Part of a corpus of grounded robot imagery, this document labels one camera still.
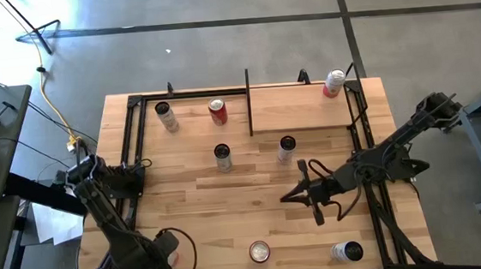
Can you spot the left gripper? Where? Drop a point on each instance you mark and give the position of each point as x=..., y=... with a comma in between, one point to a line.
x=166, y=242

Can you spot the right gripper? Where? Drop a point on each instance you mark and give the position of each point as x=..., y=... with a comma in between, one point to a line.
x=316, y=193

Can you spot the white slim Celsius can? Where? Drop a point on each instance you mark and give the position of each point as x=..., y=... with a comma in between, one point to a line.
x=286, y=149
x=347, y=251
x=223, y=157

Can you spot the red soda can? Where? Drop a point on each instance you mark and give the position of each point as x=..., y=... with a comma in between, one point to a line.
x=259, y=251

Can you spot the red Coke can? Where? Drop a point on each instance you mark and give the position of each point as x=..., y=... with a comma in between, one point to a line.
x=218, y=111

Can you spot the white slim can palm print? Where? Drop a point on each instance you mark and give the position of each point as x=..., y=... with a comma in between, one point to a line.
x=167, y=116

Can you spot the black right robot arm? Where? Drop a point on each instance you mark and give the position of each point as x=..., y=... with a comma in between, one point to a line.
x=395, y=139

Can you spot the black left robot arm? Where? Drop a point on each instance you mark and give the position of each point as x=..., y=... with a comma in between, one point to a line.
x=115, y=230

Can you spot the white paper sheets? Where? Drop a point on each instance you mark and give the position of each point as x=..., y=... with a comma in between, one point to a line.
x=56, y=222

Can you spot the black desk support beam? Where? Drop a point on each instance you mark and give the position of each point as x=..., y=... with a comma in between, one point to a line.
x=43, y=197

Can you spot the black clamp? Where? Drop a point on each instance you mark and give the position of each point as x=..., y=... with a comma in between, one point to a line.
x=4, y=109

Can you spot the black tripod stand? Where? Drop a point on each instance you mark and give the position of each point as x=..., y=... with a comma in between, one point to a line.
x=33, y=31

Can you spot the black frame bracket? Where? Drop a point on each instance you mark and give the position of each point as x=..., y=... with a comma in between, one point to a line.
x=170, y=88
x=303, y=77

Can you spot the black aluminium table frame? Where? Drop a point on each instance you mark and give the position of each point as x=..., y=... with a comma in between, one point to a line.
x=194, y=94

